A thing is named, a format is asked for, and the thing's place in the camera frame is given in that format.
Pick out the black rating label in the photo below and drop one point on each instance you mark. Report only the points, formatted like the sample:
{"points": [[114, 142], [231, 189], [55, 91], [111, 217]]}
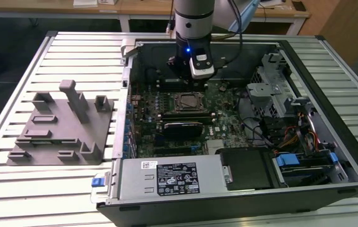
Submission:
{"points": [[179, 179]]}

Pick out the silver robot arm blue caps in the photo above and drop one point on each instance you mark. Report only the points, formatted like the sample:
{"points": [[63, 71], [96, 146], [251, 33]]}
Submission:
{"points": [[195, 23]]}

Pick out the black RAM slot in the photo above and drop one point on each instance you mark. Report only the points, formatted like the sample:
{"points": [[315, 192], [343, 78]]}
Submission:
{"points": [[170, 89], [187, 114], [187, 118], [170, 84], [170, 81]]}

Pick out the green motherboard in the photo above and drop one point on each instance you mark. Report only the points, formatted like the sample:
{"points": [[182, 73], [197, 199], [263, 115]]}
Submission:
{"points": [[147, 132]]}

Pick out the silver metal drive cage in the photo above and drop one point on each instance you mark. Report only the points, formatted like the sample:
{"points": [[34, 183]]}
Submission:
{"points": [[261, 94]]}

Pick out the grey power supply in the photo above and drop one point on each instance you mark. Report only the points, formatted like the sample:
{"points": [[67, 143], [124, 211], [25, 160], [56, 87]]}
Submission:
{"points": [[135, 179]]}

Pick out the small white box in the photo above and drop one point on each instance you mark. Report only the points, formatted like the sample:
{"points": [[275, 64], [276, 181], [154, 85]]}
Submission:
{"points": [[107, 2]]}

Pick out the blue disk carrier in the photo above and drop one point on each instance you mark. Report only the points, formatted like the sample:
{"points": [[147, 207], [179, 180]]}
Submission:
{"points": [[288, 160]]}

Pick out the CPU socket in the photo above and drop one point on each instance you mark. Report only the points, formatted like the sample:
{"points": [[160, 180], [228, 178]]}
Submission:
{"points": [[191, 109]]}

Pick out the wooden cabinet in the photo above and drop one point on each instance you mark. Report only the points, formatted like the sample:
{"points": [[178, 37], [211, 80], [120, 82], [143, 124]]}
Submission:
{"points": [[349, 23]]}

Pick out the blue case latch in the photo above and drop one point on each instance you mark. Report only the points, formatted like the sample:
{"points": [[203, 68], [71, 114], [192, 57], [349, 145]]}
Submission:
{"points": [[96, 182]]}

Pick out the wooden desk white legs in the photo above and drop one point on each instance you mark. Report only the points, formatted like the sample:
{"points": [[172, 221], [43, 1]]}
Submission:
{"points": [[56, 8]]}

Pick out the blue drive bay clip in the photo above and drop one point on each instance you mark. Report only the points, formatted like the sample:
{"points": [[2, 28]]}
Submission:
{"points": [[335, 158]]}

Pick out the white barcode sticker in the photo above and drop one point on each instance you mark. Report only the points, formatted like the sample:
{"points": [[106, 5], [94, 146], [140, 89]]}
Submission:
{"points": [[148, 164]]}

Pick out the short blue expansion slot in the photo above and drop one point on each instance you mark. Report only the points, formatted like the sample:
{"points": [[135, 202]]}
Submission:
{"points": [[195, 148]]}

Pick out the black graphics card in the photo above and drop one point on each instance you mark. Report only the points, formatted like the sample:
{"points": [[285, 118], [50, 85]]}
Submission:
{"points": [[183, 130]]}

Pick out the grey parts rack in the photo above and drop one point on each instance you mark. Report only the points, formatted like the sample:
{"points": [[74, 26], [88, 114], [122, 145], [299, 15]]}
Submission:
{"points": [[68, 132]]}

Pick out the silver chipset heatsink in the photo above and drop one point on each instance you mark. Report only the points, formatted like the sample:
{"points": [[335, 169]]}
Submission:
{"points": [[217, 144]]}

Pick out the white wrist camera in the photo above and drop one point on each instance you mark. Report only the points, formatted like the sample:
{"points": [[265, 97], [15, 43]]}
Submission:
{"points": [[203, 68]]}

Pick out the black PC case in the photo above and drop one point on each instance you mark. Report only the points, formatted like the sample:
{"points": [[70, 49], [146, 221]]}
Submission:
{"points": [[229, 212]]}

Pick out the silver CPU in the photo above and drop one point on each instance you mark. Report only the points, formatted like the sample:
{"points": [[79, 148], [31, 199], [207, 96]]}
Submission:
{"points": [[190, 101]]}

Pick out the black phone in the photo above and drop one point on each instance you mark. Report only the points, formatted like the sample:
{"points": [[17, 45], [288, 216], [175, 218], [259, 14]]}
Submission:
{"points": [[300, 6]]}

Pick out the black expansion slot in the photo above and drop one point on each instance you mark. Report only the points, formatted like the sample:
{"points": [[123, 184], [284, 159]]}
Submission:
{"points": [[172, 150]]}

